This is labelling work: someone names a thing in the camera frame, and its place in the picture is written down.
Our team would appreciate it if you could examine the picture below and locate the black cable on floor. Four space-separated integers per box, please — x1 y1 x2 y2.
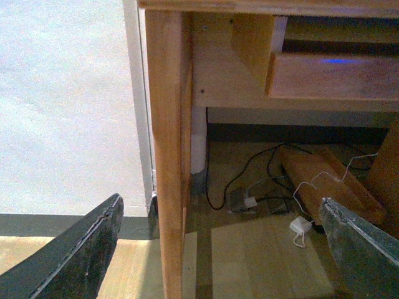
206 143 372 211

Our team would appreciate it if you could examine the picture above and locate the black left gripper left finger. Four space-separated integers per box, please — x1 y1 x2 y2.
1 194 124 298

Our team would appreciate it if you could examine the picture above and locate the wooden keyboard drawer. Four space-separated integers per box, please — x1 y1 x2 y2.
266 54 398 100

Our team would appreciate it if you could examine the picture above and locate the wooden desk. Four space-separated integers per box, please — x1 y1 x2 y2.
138 1 398 298

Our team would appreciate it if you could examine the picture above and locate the white charger with cord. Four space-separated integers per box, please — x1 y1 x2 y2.
289 153 378 249

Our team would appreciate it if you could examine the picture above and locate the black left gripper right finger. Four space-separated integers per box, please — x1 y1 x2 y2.
320 197 398 298

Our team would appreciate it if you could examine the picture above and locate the wooden plank on floor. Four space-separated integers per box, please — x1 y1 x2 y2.
277 146 387 225

